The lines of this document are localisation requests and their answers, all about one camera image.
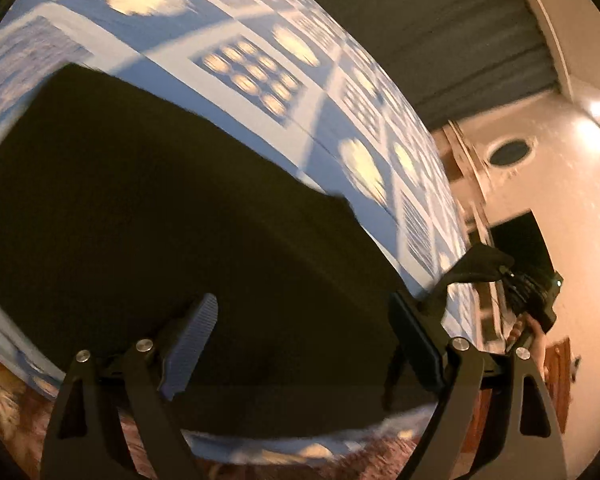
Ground patterned rug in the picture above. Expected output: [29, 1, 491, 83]
[0, 345, 431, 480]

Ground oval white-framed mirror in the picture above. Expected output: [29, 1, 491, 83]
[484, 135, 537, 173]

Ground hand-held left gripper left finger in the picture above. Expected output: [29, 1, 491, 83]
[40, 292, 220, 480]

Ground person's right hand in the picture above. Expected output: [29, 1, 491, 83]
[505, 314, 547, 368]

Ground blue patterned bed sheet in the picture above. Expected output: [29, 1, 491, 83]
[0, 0, 487, 467]

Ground brown wooden cabinet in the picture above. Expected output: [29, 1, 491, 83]
[542, 337, 583, 416]

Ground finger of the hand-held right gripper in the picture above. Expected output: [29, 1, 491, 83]
[427, 243, 515, 313]

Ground black pants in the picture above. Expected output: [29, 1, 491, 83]
[0, 62, 451, 433]

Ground black wall television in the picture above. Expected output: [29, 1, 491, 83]
[490, 211, 554, 286]

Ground grey-green curtain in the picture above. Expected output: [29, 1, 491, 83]
[289, 0, 562, 132]

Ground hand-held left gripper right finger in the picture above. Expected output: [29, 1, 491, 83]
[382, 291, 570, 480]

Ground white ornate dresser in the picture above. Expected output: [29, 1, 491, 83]
[437, 119, 503, 353]

